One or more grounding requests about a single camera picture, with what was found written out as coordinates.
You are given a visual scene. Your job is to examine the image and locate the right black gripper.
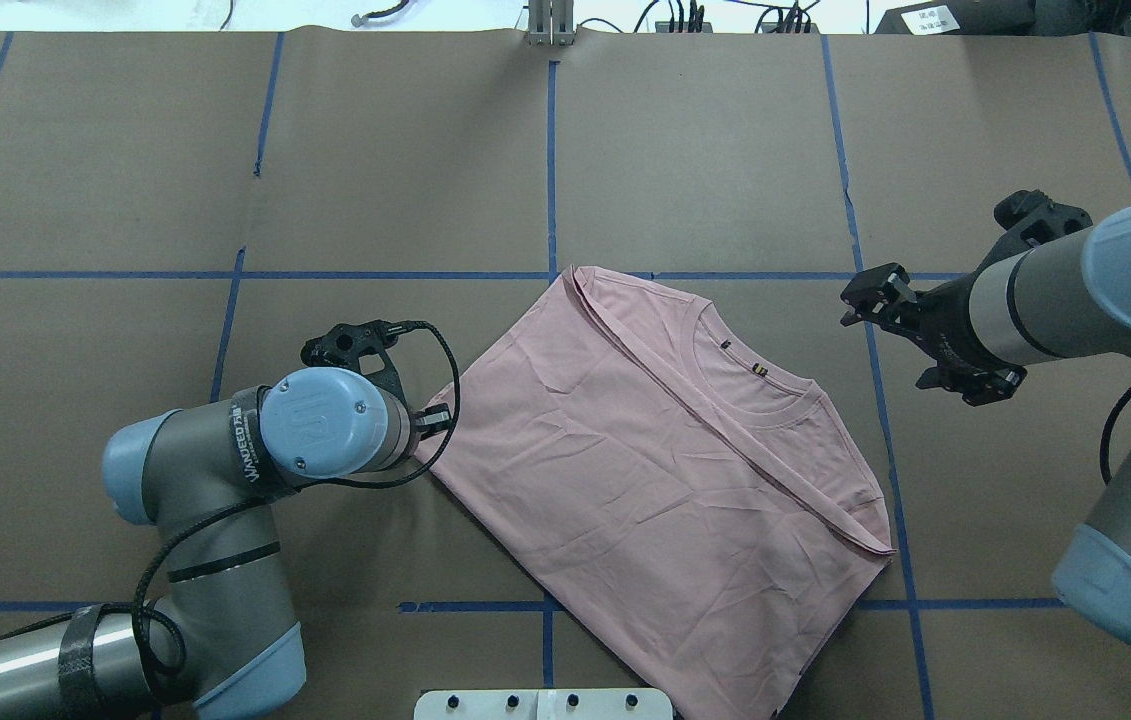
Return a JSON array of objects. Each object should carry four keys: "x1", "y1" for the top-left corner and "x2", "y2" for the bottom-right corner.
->
[{"x1": 840, "y1": 263, "x2": 1027, "y2": 407}]

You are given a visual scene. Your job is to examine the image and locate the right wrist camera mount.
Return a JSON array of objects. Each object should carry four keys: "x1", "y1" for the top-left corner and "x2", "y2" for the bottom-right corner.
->
[{"x1": 979, "y1": 190, "x2": 1094, "y2": 268}]

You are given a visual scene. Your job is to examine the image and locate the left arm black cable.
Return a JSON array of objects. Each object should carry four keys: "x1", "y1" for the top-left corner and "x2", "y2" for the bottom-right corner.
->
[{"x1": 0, "y1": 320, "x2": 463, "y2": 691}]

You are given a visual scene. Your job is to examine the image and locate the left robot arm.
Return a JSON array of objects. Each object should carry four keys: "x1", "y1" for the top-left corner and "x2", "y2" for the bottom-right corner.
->
[{"x1": 0, "y1": 366, "x2": 461, "y2": 719}]

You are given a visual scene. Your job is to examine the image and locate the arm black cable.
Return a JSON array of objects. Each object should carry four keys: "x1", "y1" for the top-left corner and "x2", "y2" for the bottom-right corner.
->
[
  {"x1": 1100, "y1": 370, "x2": 1131, "y2": 483},
  {"x1": 0, "y1": 320, "x2": 463, "y2": 691}
]

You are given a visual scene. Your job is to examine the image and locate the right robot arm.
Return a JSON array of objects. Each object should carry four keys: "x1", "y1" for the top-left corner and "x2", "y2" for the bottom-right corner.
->
[{"x1": 840, "y1": 190, "x2": 1131, "y2": 647}]

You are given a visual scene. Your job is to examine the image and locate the pink Snoopy t-shirt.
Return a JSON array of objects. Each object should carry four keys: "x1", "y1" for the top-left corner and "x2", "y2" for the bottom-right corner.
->
[{"x1": 418, "y1": 266, "x2": 895, "y2": 719}]

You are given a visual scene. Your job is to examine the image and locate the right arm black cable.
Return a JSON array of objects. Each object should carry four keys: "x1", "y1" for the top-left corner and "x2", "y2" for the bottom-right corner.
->
[{"x1": 1100, "y1": 370, "x2": 1131, "y2": 483}]

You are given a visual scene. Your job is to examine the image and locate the aluminium frame post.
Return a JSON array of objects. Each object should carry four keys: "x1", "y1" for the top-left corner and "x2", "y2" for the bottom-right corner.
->
[{"x1": 524, "y1": 0, "x2": 577, "y2": 47}]

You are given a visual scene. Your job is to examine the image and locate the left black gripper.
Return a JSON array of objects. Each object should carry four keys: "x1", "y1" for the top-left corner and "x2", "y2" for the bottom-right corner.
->
[{"x1": 390, "y1": 394, "x2": 454, "y2": 469}]

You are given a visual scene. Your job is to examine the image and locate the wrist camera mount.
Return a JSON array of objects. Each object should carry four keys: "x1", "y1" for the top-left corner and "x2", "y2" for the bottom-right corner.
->
[
  {"x1": 300, "y1": 320, "x2": 409, "y2": 404},
  {"x1": 979, "y1": 190, "x2": 1094, "y2": 268}
]

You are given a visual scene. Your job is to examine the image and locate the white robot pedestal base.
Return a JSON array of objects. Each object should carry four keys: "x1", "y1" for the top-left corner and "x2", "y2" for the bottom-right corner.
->
[{"x1": 413, "y1": 688, "x2": 676, "y2": 719}]

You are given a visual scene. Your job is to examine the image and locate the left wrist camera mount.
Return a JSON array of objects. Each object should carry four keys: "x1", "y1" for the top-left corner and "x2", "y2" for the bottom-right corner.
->
[{"x1": 300, "y1": 320, "x2": 409, "y2": 404}]

